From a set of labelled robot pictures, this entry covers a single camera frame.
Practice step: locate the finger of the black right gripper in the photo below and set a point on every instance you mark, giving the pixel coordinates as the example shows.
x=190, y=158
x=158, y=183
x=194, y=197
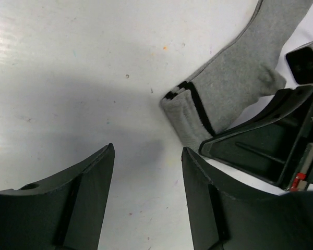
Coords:
x=275, y=146

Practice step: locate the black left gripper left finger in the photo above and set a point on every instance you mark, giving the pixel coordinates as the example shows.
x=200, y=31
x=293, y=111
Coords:
x=63, y=211

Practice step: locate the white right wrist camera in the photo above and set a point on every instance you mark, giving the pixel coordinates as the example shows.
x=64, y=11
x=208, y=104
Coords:
x=300, y=63

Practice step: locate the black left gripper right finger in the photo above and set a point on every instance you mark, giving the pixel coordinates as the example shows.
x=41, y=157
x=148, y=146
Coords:
x=225, y=213

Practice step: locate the grey sock with black stripes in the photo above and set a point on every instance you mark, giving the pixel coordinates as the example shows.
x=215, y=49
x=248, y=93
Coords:
x=215, y=95

